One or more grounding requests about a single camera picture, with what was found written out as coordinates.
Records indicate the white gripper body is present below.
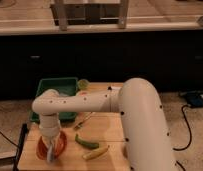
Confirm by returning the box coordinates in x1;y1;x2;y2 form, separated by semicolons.
40;125;60;139

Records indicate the light blue towel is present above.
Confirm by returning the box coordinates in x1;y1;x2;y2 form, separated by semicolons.
46;140;55;163

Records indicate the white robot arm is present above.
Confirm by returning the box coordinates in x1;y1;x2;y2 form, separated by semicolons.
32;78;178;171

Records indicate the red bowl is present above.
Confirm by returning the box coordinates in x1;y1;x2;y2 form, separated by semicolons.
36;131;67;160

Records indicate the green pepper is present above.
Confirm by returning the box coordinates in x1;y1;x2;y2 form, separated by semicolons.
75;134;100;149

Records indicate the green plastic bin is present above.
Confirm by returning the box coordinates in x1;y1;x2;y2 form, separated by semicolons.
36;77;78;122

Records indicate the lime green ball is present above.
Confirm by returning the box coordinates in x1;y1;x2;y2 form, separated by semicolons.
77;79;89;90

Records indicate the yellow banana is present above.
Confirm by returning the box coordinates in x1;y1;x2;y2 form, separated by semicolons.
83;146;109;160

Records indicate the wooden chair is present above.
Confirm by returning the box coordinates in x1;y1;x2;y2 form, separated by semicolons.
50;0;129;31

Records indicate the blue black floor device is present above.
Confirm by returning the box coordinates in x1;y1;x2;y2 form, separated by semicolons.
183;92;203;108

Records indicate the black cable right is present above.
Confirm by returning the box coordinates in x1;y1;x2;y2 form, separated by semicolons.
172;104;193;171

